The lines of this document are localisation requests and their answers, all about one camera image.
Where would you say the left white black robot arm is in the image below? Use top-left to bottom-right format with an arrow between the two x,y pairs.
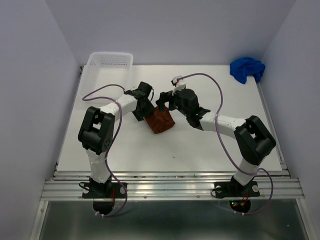
78,81 -> 155,199

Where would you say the brown microfiber towel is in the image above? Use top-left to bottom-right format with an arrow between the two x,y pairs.
144,106 -> 175,134

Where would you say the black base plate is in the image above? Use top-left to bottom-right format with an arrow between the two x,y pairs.
211,181 -> 260,199
79,182 -> 126,200

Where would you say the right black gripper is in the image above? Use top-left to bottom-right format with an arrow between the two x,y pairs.
155,88 -> 190,117

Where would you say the white perforated plastic basket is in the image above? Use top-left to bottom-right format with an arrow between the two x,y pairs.
78,51 -> 135,98

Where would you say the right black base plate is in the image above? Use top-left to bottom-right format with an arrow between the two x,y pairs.
211,181 -> 260,199

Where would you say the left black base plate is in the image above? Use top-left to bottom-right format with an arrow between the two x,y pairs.
79,182 -> 126,200

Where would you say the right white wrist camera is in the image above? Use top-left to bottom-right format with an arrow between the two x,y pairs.
171,75 -> 186,96

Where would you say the blue microfiber towel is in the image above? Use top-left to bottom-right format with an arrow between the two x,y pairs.
229,57 -> 266,84

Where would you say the aluminium rail frame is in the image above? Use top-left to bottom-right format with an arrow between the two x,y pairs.
29,66 -> 311,240

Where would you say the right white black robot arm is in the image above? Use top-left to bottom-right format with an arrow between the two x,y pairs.
156,88 -> 276,199

